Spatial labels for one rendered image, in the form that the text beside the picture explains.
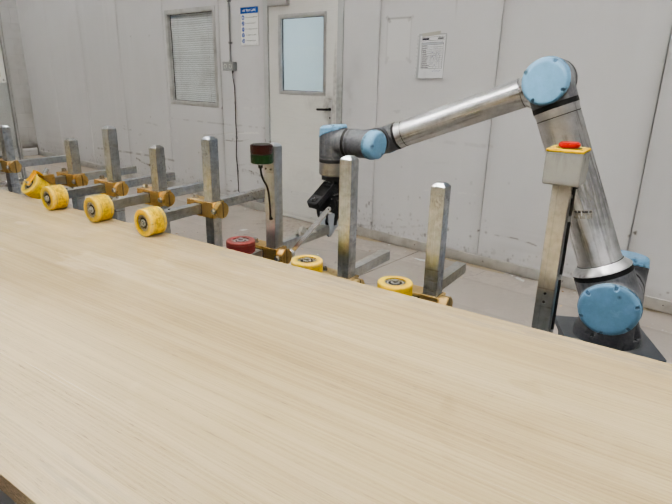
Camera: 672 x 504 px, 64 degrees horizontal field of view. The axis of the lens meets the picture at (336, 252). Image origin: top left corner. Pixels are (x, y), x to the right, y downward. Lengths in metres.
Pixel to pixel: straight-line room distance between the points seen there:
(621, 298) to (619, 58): 2.40
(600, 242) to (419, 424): 0.91
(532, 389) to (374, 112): 3.81
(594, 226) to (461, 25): 2.81
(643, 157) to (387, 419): 3.13
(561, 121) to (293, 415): 1.04
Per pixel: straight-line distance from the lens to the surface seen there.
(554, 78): 1.49
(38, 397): 0.90
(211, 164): 1.67
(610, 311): 1.55
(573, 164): 1.13
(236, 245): 1.48
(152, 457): 0.73
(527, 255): 4.03
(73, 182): 2.27
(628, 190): 3.76
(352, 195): 1.36
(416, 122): 1.77
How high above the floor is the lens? 1.34
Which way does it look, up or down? 18 degrees down
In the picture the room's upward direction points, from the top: 1 degrees clockwise
